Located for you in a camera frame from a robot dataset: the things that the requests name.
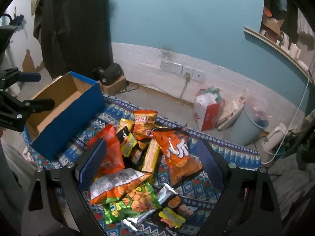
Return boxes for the black packet yellow-green label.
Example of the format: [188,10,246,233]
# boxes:
[116,118,138,158]

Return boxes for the red and white bag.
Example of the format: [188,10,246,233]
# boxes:
[193,86,225,132]

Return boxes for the beige hanging cloth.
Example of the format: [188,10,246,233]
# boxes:
[31,0,47,15]

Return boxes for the black packet yellow orange picture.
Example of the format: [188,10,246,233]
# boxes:
[150,195,197,230]

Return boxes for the white small appliance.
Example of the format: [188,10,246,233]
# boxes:
[261,124,287,153]

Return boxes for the grey cloth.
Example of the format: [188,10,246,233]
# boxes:
[0,133,37,197]

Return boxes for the blue patterned cloth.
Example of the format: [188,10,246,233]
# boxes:
[22,95,261,236]

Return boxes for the dark snack packet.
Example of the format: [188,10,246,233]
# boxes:
[129,147,148,171]

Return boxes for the blue cardboard box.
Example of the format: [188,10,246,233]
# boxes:
[23,71,106,161]

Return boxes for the white cable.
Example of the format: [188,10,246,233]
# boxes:
[261,71,311,165]

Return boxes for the green snack packet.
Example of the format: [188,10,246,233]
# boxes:
[103,182,163,225]

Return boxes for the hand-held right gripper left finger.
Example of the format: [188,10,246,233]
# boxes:
[22,138,109,236]

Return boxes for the long gold biscuit packet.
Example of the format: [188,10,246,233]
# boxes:
[141,139,161,174]

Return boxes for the black cable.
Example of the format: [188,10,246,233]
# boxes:
[120,82,141,94]

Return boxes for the dark hanging garment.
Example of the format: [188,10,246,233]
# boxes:
[33,0,114,79]

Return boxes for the grey power cable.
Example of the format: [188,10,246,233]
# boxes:
[180,72,195,106]

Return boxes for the red-orange snack packet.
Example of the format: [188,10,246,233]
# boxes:
[87,124,125,179]

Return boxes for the grey bedding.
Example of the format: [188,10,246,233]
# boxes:
[268,152,315,224]

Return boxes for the orange fries snack packet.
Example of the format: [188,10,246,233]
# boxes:
[133,110,158,139]

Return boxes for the grey-blue waste bin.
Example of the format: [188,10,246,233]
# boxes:
[231,98,271,147]

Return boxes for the small brown cardboard box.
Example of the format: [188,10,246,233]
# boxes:
[100,75,127,96]

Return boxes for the leaning white cartons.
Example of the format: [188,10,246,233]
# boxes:
[217,96,246,131]

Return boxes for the white and orange snack packet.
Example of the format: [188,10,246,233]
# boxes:
[89,168,152,205]

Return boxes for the large orange snack packet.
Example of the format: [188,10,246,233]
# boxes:
[150,125,203,186]

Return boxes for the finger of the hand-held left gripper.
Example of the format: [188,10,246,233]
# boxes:
[0,67,42,91]
[0,92,55,132]

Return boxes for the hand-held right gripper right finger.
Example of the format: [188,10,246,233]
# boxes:
[197,139,283,236]

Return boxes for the black cylindrical device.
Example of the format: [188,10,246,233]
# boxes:
[92,63,124,84]

